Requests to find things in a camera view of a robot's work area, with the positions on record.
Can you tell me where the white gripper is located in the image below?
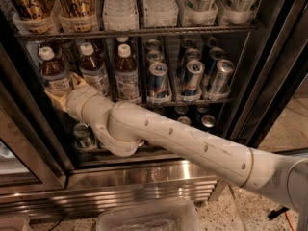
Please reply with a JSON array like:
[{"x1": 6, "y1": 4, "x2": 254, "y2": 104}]
[{"x1": 44, "y1": 72, "x2": 113, "y2": 126}]

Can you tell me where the tea bottle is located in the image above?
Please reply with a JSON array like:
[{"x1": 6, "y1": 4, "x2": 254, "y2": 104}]
[
  {"x1": 115, "y1": 43, "x2": 141, "y2": 103},
  {"x1": 79, "y1": 42, "x2": 110, "y2": 97},
  {"x1": 39, "y1": 46, "x2": 73, "y2": 97}
]

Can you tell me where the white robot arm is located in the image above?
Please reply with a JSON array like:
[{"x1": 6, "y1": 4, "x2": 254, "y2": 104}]
[{"x1": 44, "y1": 73, "x2": 308, "y2": 231}]

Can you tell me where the left clear water bottle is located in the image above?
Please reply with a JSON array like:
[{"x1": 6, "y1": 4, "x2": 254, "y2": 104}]
[{"x1": 102, "y1": 0, "x2": 139, "y2": 31}]

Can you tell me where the clear water bottle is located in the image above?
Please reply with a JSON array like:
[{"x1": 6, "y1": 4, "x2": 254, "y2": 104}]
[
  {"x1": 102, "y1": 0, "x2": 139, "y2": 31},
  {"x1": 142, "y1": 0, "x2": 178, "y2": 27}
]

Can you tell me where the right clear water bottle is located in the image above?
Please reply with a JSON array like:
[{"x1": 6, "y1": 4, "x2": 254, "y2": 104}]
[{"x1": 142, "y1": 0, "x2": 178, "y2": 27}]

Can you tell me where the left green label bottle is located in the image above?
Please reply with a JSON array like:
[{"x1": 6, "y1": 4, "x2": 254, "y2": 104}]
[{"x1": 177, "y1": 0, "x2": 218, "y2": 26}]

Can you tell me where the green label bottle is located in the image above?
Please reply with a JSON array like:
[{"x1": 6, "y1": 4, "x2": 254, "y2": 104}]
[
  {"x1": 216, "y1": 0, "x2": 258, "y2": 26},
  {"x1": 177, "y1": 0, "x2": 218, "y2": 26}
]

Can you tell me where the stainless steel fridge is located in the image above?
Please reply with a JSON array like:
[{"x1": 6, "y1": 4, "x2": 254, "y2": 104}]
[{"x1": 0, "y1": 0, "x2": 308, "y2": 219}]

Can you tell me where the right green label bottle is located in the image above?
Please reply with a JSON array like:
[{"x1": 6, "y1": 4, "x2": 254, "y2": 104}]
[{"x1": 216, "y1": 0, "x2": 258, "y2": 26}]

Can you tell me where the fridge glass door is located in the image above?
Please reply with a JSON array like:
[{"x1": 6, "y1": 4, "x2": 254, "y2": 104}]
[{"x1": 217, "y1": 0, "x2": 308, "y2": 147}]

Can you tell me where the left green soda can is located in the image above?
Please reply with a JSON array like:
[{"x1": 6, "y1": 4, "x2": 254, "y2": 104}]
[{"x1": 72, "y1": 123, "x2": 96, "y2": 151}]

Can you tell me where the right gold tall can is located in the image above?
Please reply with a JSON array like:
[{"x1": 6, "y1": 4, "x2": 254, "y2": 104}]
[{"x1": 60, "y1": 0, "x2": 95, "y2": 32}]

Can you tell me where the gold tall can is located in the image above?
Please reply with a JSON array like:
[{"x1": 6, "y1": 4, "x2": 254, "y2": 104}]
[
  {"x1": 11, "y1": 0, "x2": 56, "y2": 34},
  {"x1": 60, "y1": 0, "x2": 95, "y2": 32}
]

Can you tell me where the front left energy drink can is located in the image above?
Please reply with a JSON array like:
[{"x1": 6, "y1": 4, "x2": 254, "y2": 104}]
[{"x1": 147, "y1": 62, "x2": 170, "y2": 103}]

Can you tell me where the energy drink can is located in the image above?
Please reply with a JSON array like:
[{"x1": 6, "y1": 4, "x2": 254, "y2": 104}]
[
  {"x1": 147, "y1": 62, "x2": 170, "y2": 103},
  {"x1": 203, "y1": 59, "x2": 235, "y2": 100},
  {"x1": 176, "y1": 60, "x2": 204, "y2": 102}
]

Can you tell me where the left gold tall can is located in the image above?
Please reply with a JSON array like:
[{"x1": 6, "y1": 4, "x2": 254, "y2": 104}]
[{"x1": 11, "y1": 0, "x2": 56, "y2": 34}]

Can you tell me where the left blue soda can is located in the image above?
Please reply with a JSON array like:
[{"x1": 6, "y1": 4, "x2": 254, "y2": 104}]
[{"x1": 177, "y1": 116, "x2": 192, "y2": 125}]

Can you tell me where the blue soda can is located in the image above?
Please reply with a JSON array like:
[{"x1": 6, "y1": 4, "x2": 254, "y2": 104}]
[
  {"x1": 177, "y1": 116, "x2": 192, "y2": 125},
  {"x1": 201, "y1": 115, "x2": 216, "y2": 132}
]

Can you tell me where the front middle energy drink can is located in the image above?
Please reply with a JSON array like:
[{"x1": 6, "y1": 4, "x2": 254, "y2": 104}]
[{"x1": 176, "y1": 60, "x2": 204, "y2": 102}]

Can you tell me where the right blue soda can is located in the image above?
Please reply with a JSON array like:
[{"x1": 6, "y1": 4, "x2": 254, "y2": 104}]
[{"x1": 201, "y1": 115, "x2": 216, "y2": 132}]

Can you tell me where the front right energy drink can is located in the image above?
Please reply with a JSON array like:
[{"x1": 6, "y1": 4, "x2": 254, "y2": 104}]
[{"x1": 203, "y1": 59, "x2": 235, "y2": 100}]

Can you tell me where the clear plastic bin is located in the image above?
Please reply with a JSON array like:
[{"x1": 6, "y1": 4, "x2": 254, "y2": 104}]
[{"x1": 96, "y1": 198, "x2": 201, "y2": 231}]

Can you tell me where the black stand leg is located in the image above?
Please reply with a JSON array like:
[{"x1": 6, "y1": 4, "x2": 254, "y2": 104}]
[{"x1": 268, "y1": 207, "x2": 288, "y2": 220}]

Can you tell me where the orange cable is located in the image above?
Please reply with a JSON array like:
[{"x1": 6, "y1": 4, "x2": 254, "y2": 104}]
[{"x1": 284, "y1": 210, "x2": 296, "y2": 231}]

